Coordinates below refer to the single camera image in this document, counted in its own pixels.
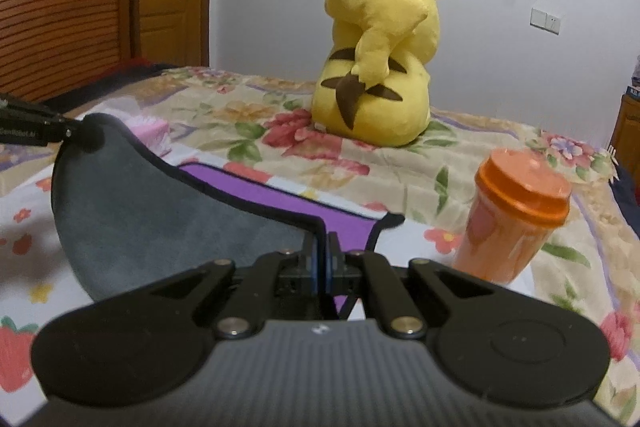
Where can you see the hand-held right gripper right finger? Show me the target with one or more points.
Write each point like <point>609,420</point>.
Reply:
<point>331,267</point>

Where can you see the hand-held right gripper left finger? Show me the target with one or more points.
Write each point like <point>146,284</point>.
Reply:
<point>312,267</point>

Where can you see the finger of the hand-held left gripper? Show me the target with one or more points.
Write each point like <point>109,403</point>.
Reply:
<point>30,129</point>

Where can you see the grey and purple towel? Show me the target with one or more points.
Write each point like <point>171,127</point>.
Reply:
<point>165,217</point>

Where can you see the pink cloth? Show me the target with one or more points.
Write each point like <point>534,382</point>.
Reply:
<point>150,134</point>

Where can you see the floral blanket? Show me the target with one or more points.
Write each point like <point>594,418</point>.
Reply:
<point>280,147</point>

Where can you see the orange lidded cup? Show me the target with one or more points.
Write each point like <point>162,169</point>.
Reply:
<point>505,227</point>

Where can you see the yellow plush toy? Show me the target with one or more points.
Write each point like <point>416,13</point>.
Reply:
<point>380,57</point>

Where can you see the dark cloth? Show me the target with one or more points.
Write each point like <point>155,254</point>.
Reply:
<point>627,189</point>

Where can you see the wooden bedside cabinet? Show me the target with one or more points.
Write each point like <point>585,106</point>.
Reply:
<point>629,132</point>

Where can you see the white wall switch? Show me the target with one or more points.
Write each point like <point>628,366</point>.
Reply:
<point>545,19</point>

